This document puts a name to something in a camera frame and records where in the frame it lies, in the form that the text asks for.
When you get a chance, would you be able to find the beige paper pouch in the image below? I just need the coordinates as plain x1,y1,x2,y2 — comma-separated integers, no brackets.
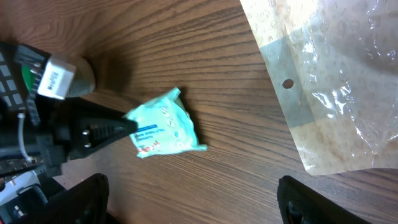
241,0,397,175

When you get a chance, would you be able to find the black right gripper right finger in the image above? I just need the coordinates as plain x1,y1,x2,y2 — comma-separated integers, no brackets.
277,175,370,224

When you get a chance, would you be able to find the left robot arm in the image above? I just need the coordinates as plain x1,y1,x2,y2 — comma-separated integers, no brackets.
1,42,137,223

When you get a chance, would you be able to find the green lid jar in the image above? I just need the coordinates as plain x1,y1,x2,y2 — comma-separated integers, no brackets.
21,57,96,99

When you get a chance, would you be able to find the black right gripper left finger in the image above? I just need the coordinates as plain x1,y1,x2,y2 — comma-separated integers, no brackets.
11,173,109,224

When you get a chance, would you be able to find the teal packet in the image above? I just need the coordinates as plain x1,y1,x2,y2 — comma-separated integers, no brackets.
124,88,208,158

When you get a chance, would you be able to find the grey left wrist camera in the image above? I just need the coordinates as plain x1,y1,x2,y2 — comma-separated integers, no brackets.
37,54,76,100

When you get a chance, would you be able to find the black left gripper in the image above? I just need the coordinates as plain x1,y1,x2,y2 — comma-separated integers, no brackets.
1,42,137,177

